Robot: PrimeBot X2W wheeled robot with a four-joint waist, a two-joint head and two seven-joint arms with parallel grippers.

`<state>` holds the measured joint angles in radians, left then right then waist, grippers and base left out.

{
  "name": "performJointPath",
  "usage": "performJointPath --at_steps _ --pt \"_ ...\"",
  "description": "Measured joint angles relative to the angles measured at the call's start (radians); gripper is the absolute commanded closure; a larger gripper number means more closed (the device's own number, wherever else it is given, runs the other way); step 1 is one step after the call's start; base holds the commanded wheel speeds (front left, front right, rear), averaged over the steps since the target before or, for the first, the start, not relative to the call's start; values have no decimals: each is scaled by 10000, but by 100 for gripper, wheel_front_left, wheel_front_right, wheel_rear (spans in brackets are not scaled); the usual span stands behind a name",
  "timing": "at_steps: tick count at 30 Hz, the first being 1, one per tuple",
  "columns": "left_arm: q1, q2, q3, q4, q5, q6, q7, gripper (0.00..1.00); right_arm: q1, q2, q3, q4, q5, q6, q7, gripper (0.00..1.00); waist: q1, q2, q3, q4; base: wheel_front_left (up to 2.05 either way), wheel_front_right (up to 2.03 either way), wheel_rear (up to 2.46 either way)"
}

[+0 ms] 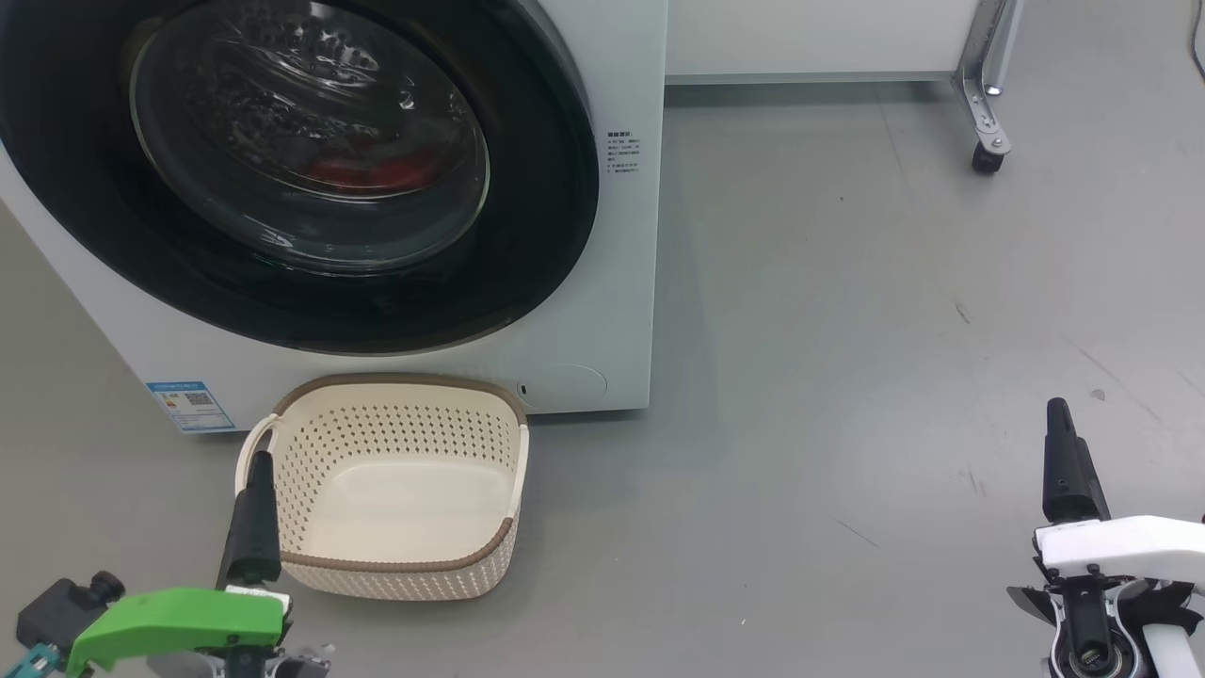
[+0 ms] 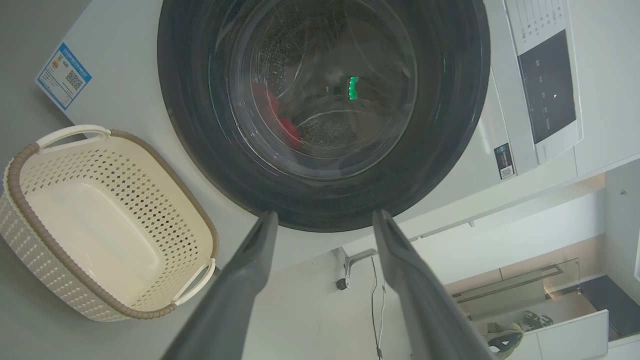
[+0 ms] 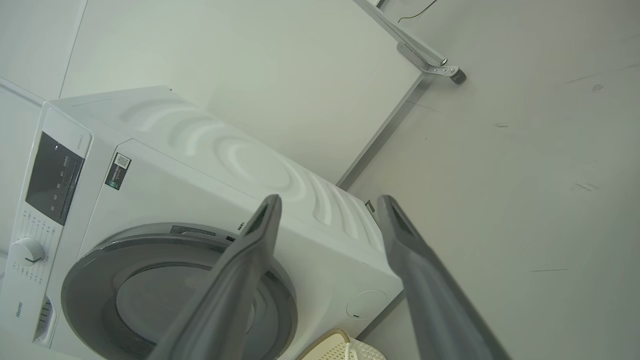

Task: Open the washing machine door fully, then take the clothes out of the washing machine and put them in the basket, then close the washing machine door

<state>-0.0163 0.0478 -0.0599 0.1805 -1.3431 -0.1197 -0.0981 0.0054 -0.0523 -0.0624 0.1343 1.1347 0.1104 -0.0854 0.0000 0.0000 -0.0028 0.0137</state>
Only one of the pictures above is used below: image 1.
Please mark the white partition panel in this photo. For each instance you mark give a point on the white partition panel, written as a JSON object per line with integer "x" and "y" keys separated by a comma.
{"x": 810, "y": 38}

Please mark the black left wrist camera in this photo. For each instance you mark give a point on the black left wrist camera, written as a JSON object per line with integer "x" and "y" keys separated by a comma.
{"x": 61, "y": 607}

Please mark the black printed text label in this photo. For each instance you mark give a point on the black printed text label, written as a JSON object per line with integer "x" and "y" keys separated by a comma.
{"x": 623, "y": 153}

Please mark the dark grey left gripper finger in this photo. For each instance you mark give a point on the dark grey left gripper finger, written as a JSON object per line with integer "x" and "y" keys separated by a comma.
{"x": 252, "y": 537}

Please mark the blue energy label sticker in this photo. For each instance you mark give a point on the blue energy label sticker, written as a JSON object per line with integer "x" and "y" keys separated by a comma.
{"x": 191, "y": 406}

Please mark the white front-load washing machine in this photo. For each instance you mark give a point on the white front-load washing machine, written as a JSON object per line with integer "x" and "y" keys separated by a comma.
{"x": 602, "y": 311}

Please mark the cream perforated laundry basket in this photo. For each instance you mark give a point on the cream perforated laundry basket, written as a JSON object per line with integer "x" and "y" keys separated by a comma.
{"x": 395, "y": 490}

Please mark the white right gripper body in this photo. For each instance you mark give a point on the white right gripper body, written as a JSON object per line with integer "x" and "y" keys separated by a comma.
{"x": 1130, "y": 546}

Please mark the white oval filter access cover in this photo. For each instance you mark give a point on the white oval filter access cover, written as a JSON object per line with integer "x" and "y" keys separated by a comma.
{"x": 565, "y": 386}

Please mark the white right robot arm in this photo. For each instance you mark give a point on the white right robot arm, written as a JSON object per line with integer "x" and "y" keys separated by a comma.
{"x": 1175, "y": 654}

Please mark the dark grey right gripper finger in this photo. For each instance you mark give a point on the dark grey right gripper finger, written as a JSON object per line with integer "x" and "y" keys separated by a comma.
{"x": 1068, "y": 471}

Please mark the teal left camera connector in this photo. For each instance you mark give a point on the teal left camera connector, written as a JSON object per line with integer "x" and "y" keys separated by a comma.
{"x": 36, "y": 662}

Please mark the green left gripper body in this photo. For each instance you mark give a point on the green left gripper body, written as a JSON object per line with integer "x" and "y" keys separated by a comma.
{"x": 179, "y": 617}

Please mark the red garment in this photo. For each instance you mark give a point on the red garment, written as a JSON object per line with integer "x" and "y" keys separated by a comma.
{"x": 372, "y": 171}

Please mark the metal stand leg with caster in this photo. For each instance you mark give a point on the metal stand leg with caster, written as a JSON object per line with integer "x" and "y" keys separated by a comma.
{"x": 984, "y": 104}

